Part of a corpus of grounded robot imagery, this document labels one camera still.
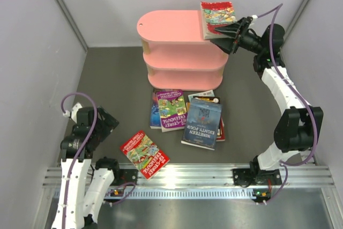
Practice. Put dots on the teal back cover book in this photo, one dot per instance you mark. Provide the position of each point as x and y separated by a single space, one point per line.
206 93

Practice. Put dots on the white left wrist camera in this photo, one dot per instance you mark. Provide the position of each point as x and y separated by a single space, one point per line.
72 112

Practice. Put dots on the purple 117-storey treehouse book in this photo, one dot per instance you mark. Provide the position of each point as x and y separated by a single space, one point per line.
172 110

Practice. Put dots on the pink three-tier shelf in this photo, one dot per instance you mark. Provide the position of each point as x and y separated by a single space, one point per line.
176 54

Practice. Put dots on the red christmas treehouse book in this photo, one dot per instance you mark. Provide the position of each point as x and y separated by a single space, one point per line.
214 15

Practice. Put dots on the red 13-storey treehouse book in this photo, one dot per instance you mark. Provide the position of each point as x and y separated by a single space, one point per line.
144 154

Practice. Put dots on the black back cover book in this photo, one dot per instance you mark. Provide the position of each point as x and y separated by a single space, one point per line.
214 99

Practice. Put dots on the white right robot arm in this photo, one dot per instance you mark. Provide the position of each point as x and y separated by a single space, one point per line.
300 123

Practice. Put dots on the aluminium mounting rail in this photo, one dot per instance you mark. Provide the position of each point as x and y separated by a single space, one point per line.
221 181

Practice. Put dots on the blue nineteen eighty-four book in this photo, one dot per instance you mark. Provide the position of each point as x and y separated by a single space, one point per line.
202 124

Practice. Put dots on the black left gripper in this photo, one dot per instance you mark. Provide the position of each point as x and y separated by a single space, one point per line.
109 123

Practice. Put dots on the blue fantasy cover book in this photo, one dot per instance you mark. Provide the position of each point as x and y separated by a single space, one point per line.
155 122

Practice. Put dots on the red cream pocket-watch book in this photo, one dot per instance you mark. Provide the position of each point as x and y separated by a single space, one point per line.
221 132

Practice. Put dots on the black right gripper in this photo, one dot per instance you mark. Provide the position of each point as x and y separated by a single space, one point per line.
226 44

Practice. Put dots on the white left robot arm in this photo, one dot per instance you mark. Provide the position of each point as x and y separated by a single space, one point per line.
79 205

